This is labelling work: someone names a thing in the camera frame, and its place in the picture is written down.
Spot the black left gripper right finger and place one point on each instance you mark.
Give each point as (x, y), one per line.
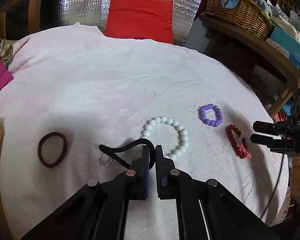
(206, 209)

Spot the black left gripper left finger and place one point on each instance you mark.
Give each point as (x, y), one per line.
(97, 210)

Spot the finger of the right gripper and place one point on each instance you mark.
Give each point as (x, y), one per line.
(269, 128)
(275, 145)

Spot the person's right hand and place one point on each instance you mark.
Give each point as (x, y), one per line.
(295, 178)

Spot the wooden shelf table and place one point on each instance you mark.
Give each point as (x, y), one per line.
(269, 53)

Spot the blue cardboard box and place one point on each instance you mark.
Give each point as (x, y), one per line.
(286, 45)

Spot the pink white blanket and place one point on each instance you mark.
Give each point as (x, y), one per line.
(74, 89)

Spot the wicker basket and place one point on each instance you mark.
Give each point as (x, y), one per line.
(246, 15)

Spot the red pillow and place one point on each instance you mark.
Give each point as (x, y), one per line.
(140, 19)

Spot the patterned cushion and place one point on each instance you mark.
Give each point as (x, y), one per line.
(6, 51)

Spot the wooden cabinet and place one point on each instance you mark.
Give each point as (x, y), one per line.
(19, 18)

